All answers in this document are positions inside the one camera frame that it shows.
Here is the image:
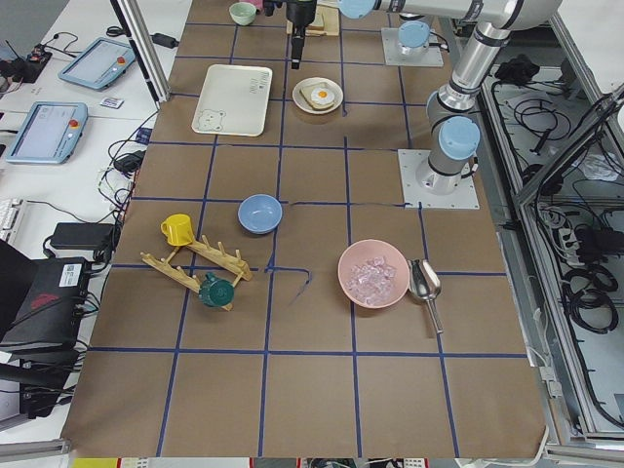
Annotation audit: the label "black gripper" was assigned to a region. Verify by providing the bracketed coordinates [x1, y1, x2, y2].
[286, 0, 317, 68]

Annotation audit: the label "bread slice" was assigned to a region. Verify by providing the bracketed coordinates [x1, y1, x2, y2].
[306, 12, 326, 36]
[299, 82, 335, 110]

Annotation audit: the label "white round plate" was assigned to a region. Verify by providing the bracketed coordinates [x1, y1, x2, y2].
[292, 77, 343, 115]

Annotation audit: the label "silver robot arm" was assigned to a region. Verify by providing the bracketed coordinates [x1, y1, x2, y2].
[398, 14, 449, 56]
[338, 0, 561, 195]

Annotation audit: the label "bread slice on plate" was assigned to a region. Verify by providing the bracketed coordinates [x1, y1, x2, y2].
[299, 82, 335, 110]

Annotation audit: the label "wooden cutting board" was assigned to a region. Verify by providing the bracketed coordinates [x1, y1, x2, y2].
[287, 1, 339, 36]

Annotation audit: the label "light green cup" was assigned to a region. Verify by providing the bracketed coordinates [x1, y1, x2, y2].
[229, 1, 256, 26]

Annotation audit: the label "fake fried egg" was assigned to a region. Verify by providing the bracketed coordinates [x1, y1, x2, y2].
[310, 87, 335, 108]

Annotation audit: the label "cream bear tray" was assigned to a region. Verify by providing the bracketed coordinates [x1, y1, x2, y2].
[191, 64, 273, 137]

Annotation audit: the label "small black power brick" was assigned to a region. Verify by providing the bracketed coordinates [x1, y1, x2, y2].
[151, 33, 179, 49]

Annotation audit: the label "blue bowl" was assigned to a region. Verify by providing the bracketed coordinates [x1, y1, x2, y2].
[238, 194, 283, 235]

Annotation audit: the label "upper blue teach pendant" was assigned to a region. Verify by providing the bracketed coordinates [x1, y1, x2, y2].
[58, 37, 136, 91]

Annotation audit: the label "blue teach pendant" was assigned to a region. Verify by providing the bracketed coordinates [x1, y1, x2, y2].
[6, 101, 89, 165]
[58, 37, 136, 91]

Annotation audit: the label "black cloth bundle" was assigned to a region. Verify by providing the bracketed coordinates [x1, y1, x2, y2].
[494, 54, 540, 86]

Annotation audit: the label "yellow mug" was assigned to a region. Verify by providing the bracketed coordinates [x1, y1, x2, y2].
[160, 214, 195, 247]

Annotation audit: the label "wooden mug rack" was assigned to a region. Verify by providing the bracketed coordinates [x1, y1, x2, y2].
[139, 233, 254, 312]

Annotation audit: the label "pink bowl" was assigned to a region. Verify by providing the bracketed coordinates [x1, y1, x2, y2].
[337, 239, 410, 309]

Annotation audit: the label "clear ice cubes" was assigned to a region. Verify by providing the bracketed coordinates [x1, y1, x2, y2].
[346, 257, 397, 305]

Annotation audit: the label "lower blue teach pendant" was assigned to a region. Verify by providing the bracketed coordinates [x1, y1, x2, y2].
[6, 101, 89, 165]

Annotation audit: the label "brown paper table cover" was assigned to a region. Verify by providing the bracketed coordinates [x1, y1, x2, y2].
[62, 1, 545, 458]

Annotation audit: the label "dark green mug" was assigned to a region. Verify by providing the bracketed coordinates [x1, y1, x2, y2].
[198, 272, 234, 307]

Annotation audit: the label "metal scoop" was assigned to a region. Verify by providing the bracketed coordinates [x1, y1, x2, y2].
[409, 259, 444, 334]

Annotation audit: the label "black power adapter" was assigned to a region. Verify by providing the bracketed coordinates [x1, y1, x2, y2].
[42, 222, 113, 262]

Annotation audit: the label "white keyboard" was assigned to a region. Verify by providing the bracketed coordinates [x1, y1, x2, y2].
[0, 198, 27, 244]

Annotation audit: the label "black computer box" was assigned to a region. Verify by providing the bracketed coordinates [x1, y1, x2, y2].
[1, 241, 91, 355]

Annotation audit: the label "aluminium frame post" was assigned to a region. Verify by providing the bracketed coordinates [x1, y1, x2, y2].
[110, 0, 171, 104]

